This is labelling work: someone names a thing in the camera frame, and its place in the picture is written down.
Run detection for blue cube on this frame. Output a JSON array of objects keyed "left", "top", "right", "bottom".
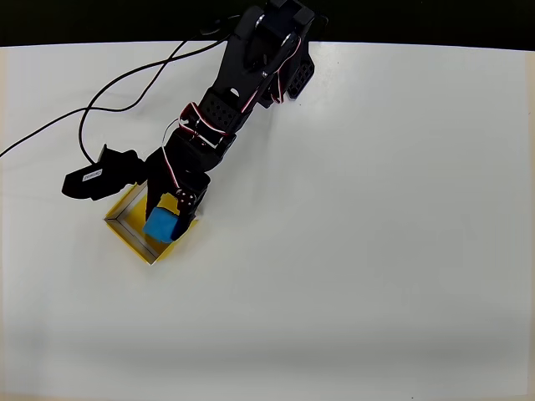
[{"left": 142, "top": 206, "right": 180, "bottom": 244}]

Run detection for yellow square tray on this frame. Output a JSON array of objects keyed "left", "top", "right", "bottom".
[{"left": 104, "top": 183, "right": 201, "bottom": 266}]

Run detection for black camera with white label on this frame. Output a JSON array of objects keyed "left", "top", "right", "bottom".
[{"left": 61, "top": 143, "right": 148, "bottom": 203}]

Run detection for black camera cable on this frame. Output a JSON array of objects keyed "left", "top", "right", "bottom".
[{"left": 78, "top": 16, "right": 243, "bottom": 165}]

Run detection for long black cable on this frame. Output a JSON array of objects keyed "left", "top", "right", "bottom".
[{"left": 0, "top": 37, "right": 230, "bottom": 159}]

